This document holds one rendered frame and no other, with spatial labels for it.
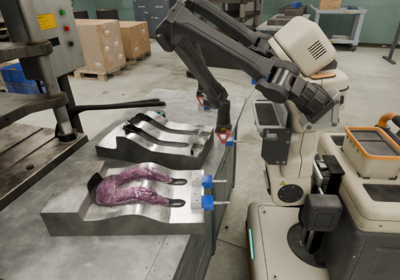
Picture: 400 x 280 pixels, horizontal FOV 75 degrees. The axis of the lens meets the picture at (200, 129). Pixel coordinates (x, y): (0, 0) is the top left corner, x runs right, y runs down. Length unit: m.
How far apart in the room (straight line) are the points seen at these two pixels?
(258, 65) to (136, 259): 0.66
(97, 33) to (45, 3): 3.31
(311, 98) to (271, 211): 1.04
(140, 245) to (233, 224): 1.17
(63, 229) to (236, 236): 1.22
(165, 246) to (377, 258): 0.83
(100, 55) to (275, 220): 4.08
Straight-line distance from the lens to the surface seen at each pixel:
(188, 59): 0.93
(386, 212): 1.14
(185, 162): 1.10
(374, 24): 7.51
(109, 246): 0.93
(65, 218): 0.95
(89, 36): 5.00
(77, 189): 0.99
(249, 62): 0.77
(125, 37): 5.74
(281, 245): 1.57
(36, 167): 1.43
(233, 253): 1.85
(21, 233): 1.10
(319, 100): 0.80
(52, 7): 1.65
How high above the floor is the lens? 1.51
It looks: 30 degrees down
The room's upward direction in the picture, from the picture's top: 2 degrees counter-clockwise
